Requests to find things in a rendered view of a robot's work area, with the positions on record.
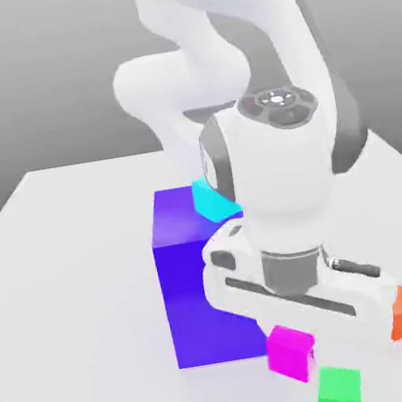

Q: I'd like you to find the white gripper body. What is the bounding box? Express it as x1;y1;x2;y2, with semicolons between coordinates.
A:
200;236;402;370

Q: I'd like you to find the small magenta cube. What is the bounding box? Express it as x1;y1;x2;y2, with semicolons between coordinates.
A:
261;319;323;389

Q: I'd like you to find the small green cube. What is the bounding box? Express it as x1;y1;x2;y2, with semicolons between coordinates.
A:
310;360;367;402

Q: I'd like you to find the small cyan cube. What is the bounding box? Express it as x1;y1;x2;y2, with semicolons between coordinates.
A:
189;172;245;228

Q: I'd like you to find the large purple box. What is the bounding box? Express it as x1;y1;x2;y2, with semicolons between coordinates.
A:
143;177;271;372

